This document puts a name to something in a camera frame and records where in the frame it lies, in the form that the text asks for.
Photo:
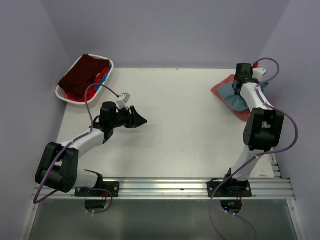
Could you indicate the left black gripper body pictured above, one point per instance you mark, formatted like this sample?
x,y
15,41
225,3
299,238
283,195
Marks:
x,y
123,118

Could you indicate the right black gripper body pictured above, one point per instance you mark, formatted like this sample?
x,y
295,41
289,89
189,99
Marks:
x,y
235,90

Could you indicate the blue t shirt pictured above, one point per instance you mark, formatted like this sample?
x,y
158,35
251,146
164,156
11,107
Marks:
x,y
252,97

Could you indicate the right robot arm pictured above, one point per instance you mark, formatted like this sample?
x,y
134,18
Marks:
x,y
263,128

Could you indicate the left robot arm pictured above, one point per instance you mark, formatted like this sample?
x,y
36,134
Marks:
x,y
58,168

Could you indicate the red and blue clothes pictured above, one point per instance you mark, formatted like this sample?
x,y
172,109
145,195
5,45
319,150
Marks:
x,y
92,89

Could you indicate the pink folded t shirt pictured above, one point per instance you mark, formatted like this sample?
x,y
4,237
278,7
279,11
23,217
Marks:
x,y
240,112

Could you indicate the dark red t shirt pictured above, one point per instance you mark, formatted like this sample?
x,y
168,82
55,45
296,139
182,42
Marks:
x,y
83,74

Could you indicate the white laundry basket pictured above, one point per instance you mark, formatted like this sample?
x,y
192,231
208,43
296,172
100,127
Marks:
x,y
91,103

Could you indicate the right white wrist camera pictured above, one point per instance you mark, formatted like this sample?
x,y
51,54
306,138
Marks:
x,y
258,72

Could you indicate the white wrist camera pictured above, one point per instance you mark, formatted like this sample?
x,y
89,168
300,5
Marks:
x,y
122,101
258,72

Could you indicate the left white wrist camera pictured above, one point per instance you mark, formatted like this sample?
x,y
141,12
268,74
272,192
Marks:
x,y
122,101

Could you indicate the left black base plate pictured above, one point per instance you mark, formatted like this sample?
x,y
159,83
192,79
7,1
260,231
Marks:
x,y
102,189

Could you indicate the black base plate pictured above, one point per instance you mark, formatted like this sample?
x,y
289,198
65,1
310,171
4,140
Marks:
x,y
231,189
102,189

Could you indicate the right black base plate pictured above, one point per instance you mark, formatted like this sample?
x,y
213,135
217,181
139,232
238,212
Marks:
x,y
231,189

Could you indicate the aluminium mounting rail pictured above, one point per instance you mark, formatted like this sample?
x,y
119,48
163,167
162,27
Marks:
x,y
196,189

